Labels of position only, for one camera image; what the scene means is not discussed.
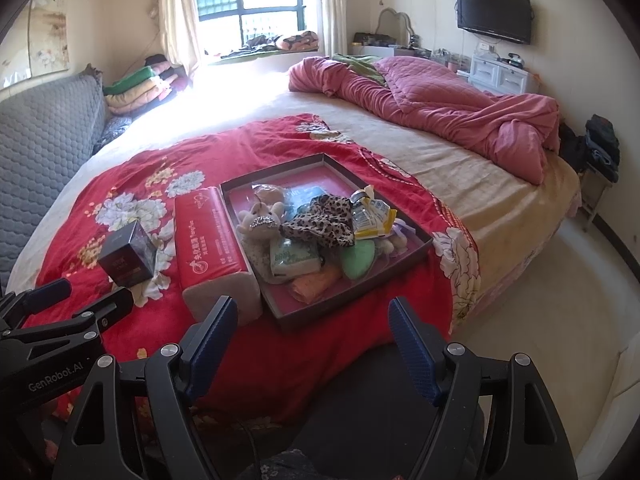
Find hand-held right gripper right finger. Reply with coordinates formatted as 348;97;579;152
386;296;576;480

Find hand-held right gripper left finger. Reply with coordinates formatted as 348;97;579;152
60;295;240;480

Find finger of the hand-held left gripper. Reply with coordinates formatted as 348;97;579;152
0;278;72;333
75;287;136;341

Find white floral cloth pouch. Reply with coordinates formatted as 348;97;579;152
245;237;281;281

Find dark cardboard tray box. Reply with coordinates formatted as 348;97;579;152
220;153;435;333

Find green sponge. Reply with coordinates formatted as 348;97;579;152
342;240;388;281

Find orange packet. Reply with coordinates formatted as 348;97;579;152
290;265;346;306

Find green floral tissue pack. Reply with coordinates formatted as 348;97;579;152
270;237;323;276

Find white plush toy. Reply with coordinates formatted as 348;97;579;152
236;200;286;238

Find yellow white pouch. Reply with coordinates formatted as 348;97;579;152
350;187;398;238

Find leopard print cloth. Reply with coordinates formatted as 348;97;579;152
280;195;358;251

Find black box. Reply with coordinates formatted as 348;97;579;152
97;220;157;288

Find red floral blanket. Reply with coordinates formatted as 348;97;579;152
22;114;481;426

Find person's dark pants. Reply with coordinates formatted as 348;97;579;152
290;355;486;480

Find red tissue pack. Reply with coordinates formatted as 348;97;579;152
174;186;262;326

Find grey quilted headboard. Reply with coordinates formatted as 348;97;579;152
0;72;108;286

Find person's floral clothing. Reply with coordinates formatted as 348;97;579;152
240;447;326;480

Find bed with cream sheet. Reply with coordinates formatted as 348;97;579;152
7;67;583;341

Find dark patterned pillow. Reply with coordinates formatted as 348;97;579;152
92;116;133;153

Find pink book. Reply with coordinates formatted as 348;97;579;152
232;165;421;311

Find stack of folded blankets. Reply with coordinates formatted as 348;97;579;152
102;54;188;115

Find small stool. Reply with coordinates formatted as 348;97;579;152
580;167;613;233

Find pink quilt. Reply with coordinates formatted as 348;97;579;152
287;55;560;185

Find pile of dark clothes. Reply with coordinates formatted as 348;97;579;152
560;115;621;181

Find green blanket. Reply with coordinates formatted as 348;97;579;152
331;52;388;86

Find white drawer cabinet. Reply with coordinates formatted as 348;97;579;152
470;55;535;95

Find cream curtain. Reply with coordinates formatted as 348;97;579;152
320;0;348;58
159;0;201;73

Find dressing table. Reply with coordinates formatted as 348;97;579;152
352;32;431;58

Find patterned bedding on windowsill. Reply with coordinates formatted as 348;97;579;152
245;30;321;53

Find vanity mirror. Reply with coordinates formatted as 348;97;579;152
376;7;415;46

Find black television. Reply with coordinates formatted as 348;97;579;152
456;0;532;45

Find black cable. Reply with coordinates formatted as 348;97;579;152
235;417;261;480

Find flower wall painting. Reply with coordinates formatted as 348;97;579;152
0;0;68;91

